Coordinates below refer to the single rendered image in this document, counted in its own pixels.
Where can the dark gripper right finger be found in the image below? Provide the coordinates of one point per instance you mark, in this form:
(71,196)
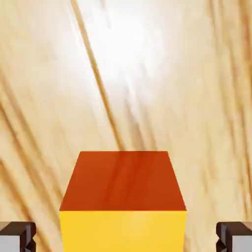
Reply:
(236,236)

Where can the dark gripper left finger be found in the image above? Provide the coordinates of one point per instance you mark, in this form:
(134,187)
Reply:
(15,236)

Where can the small yellow cube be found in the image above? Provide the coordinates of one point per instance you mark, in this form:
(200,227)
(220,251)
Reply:
(123,196)

